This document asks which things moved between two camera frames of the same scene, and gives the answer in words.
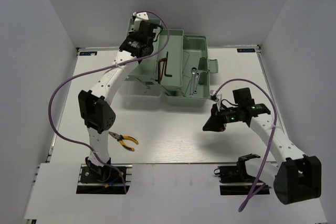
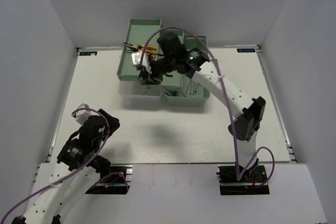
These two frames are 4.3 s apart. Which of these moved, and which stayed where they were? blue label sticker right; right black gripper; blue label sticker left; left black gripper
Moved: right black gripper; left black gripper
Stayed: blue label sticker left; blue label sticker right
